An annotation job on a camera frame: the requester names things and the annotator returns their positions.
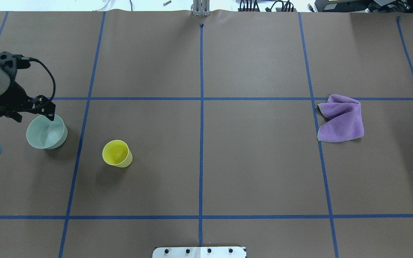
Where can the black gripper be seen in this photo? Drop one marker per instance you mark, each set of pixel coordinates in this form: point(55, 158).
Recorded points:
point(13, 94)

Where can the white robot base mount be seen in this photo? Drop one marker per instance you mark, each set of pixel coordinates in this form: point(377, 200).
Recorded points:
point(200, 252)

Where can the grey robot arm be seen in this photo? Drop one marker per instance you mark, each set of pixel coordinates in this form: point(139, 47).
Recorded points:
point(5, 81)

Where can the pale green ceramic bowl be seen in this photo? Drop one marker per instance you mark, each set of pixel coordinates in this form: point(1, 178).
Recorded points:
point(43, 133)

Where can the yellow plastic cup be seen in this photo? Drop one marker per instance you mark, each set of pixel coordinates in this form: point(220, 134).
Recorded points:
point(117, 153)

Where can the purple microfiber cloth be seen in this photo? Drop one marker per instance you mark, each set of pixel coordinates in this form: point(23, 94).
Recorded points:
point(344, 119)

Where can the black equipment at edge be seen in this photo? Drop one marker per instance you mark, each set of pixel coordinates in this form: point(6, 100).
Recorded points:
point(371, 6)

